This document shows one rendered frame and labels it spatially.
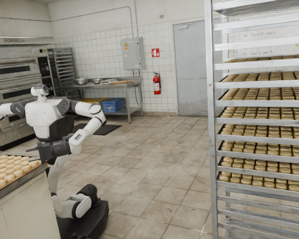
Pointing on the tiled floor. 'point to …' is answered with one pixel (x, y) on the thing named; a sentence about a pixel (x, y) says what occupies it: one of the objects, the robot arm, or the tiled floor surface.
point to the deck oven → (16, 83)
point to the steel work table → (111, 88)
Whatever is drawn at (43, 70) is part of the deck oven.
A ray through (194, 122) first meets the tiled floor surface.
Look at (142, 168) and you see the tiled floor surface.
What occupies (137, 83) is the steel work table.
